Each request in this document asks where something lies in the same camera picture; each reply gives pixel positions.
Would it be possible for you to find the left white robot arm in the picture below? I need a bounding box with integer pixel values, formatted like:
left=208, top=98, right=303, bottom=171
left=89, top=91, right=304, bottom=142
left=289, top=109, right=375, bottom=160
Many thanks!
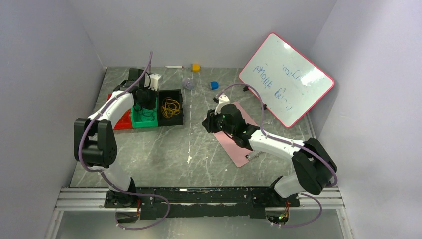
left=74, top=68, right=162, bottom=207

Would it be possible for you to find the blue block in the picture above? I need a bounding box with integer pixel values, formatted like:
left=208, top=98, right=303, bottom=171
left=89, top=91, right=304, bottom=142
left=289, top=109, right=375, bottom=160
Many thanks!
left=210, top=81, right=219, bottom=90

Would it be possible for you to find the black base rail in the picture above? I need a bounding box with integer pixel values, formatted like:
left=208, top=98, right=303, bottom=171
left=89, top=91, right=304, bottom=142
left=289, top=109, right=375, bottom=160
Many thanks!
left=104, top=186, right=300, bottom=220

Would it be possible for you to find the pink clipboard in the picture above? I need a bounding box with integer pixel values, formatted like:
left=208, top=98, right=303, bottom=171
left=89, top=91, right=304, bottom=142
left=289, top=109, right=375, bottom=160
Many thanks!
left=213, top=102, right=260, bottom=168

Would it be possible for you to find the black plastic bin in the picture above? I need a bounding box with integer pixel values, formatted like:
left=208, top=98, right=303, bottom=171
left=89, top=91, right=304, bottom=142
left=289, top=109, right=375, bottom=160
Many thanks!
left=157, top=89, right=184, bottom=127

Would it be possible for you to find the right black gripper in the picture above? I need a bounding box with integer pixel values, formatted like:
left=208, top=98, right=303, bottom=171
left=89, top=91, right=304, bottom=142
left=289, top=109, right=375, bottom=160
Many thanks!
left=202, top=106, right=235, bottom=136

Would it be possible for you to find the yellow cube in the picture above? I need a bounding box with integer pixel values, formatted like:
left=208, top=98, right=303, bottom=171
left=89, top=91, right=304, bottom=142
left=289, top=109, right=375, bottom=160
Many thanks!
left=191, top=64, right=201, bottom=72

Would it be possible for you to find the red plastic bin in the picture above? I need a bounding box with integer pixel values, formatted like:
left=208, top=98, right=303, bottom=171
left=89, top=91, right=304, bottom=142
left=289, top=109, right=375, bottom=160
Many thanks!
left=105, top=93, right=134, bottom=130

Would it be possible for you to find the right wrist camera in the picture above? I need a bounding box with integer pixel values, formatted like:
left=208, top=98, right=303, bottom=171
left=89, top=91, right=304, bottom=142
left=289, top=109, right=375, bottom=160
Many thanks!
left=214, top=94, right=230, bottom=115

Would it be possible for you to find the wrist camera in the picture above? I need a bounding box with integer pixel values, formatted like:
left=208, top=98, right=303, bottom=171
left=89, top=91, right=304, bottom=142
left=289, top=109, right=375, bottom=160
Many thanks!
left=148, top=73, right=162, bottom=91
left=214, top=94, right=230, bottom=115

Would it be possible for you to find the yellow cable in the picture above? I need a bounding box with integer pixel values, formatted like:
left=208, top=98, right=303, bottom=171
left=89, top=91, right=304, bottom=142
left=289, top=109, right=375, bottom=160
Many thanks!
left=160, top=96, right=182, bottom=120

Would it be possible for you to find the pink framed whiteboard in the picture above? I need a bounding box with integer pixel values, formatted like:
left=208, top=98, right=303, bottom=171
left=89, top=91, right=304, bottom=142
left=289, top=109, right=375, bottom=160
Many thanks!
left=239, top=32, right=335, bottom=128

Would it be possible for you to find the white marker pen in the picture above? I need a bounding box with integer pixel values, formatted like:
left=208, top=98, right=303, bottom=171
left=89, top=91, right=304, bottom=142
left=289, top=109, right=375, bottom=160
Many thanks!
left=165, top=65, right=183, bottom=69

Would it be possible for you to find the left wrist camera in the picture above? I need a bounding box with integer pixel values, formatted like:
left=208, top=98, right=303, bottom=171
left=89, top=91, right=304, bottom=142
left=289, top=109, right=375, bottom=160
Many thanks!
left=148, top=73, right=162, bottom=91

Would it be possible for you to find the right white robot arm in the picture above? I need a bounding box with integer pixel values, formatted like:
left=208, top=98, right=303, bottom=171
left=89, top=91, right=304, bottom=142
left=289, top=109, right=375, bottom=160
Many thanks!
left=202, top=104, right=337, bottom=206

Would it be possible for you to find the green plastic bin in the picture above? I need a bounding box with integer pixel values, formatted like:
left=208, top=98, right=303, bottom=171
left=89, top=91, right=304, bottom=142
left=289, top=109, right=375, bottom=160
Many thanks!
left=131, top=107, right=158, bottom=129

